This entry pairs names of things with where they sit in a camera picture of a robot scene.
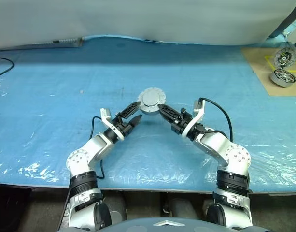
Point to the grey rounded cylinder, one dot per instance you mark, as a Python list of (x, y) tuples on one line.
[(117, 207), (181, 207)]

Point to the grey motor end cover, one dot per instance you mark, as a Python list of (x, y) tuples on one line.
[(151, 97)]

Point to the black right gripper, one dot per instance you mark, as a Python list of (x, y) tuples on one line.
[(181, 123)]

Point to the grey motor housing with rotor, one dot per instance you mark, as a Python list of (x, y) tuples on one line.
[(280, 81)]

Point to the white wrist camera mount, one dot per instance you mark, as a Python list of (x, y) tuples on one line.
[(190, 124), (109, 122)]

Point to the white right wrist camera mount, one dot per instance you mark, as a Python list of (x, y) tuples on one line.
[(190, 124)]

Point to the silver power strip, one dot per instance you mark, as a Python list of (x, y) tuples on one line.
[(65, 41)]

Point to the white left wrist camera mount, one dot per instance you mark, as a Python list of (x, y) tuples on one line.
[(109, 122)]

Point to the motor end cover circuit side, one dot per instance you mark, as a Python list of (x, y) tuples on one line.
[(284, 58)]

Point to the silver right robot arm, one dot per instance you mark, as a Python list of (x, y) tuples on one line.
[(215, 145)]

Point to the grey-blue curved panel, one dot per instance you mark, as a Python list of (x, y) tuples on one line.
[(162, 228)]

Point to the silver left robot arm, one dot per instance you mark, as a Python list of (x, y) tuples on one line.
[(89, 149)]

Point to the blue plastic table cover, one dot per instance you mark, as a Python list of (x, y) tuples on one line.
[(65, 96)]

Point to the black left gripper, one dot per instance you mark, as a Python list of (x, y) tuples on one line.
[(123, 126)]

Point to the white backdrop sheet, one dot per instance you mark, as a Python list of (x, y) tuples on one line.
[(147, 19)]

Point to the dark grey slanted pole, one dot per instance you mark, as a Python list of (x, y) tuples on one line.
[(287, 19)]

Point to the brown cardboard mat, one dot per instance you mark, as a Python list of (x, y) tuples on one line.
[(256, 60)]

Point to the small black bracket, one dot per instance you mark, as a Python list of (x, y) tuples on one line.
[(165, 209)]

